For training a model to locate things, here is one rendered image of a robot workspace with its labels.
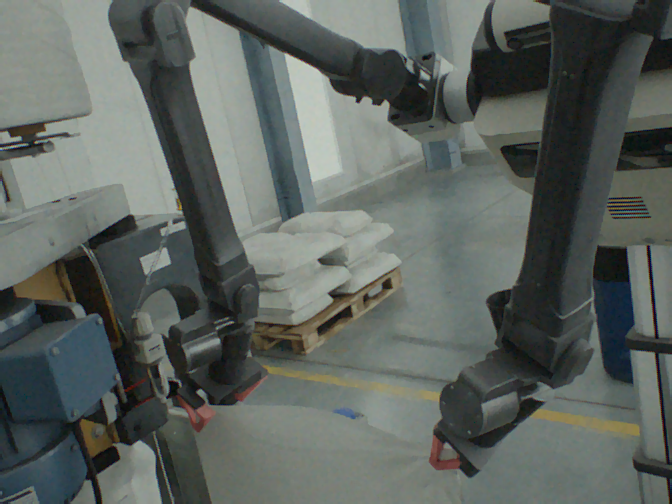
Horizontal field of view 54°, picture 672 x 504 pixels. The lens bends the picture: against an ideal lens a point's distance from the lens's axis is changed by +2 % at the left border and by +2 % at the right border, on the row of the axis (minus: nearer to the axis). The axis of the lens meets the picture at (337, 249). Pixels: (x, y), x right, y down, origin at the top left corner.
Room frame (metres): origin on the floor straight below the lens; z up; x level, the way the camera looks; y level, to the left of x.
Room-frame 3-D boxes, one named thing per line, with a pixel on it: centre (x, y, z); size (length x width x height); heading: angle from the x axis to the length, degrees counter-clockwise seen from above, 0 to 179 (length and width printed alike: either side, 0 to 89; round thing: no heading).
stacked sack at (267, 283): (4.08, 0.47, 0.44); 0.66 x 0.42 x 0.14; 44
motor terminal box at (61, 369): (0.71, 0.34, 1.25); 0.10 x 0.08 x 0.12; 165
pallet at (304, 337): (4.35, 0.26, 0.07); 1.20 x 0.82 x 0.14; 142
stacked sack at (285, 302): (3.98, 0.29, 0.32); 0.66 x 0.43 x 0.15; 142
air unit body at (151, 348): (1.00, 0.33, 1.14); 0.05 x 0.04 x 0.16; 140
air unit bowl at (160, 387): (0.99, 0.33, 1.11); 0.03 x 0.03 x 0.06
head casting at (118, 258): (1.19, 0.41, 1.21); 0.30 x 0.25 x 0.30; 50
